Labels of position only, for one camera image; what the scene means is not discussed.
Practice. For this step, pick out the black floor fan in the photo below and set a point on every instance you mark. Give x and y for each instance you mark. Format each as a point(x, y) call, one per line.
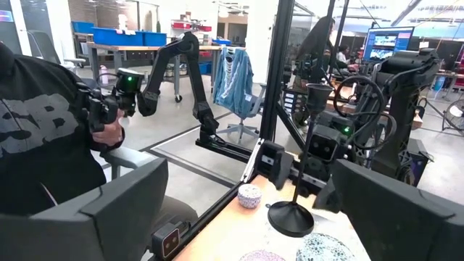
point(455, 116)

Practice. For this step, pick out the blue cloth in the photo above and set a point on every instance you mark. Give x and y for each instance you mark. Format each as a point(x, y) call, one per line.
point(233, 78)

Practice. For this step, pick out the long wooden table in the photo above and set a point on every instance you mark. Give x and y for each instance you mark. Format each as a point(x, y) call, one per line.
point(145, 48)

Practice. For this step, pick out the blue patterned candle jar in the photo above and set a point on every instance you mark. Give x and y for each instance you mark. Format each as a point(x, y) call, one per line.
point(322, 250)

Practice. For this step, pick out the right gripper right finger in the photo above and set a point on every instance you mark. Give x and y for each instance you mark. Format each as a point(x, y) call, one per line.
point(398, 224)

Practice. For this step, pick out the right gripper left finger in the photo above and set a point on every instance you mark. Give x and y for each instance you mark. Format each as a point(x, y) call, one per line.
point(90, 232)

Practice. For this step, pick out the person's hand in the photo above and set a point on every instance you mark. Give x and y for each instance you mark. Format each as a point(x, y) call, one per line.
point(108, 132)

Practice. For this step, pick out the grey swivel office chair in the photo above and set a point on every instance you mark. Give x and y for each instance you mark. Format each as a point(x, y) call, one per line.
point(253, 105)

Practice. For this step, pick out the black table-level depth camera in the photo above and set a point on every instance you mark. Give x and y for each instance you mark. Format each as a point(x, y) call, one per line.
point(170, 242)

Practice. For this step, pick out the small blue storage bin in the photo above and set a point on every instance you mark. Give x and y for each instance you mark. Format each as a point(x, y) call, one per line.
point(154, 38)

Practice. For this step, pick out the white patterned candle jar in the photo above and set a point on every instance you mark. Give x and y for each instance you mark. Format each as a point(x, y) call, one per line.
point(249, 196)

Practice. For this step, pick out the grey operator chair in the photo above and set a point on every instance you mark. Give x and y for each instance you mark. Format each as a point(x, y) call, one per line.
point(127, 156)

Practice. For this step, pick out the person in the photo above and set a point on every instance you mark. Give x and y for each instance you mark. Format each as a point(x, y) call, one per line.
point(36, 145)
point(342, 57)
point(315, 47)

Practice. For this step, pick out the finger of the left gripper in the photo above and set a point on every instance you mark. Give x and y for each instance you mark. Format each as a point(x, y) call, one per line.
point(281, 168)
point(328, 201)

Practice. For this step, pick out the large blue storage bin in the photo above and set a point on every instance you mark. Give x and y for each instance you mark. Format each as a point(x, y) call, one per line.
point(116, 36)

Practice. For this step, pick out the pink patterned candle jar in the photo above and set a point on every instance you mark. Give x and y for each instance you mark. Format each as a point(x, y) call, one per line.
point(261, 256)

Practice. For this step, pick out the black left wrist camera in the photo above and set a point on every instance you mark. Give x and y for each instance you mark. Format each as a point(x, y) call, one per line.
point(323, 145)

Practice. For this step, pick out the lit computer monitor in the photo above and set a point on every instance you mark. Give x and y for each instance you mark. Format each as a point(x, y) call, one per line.
point(388, 43)

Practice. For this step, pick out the black metal candlestick holder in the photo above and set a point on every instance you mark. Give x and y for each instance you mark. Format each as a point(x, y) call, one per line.
point(290, 219)

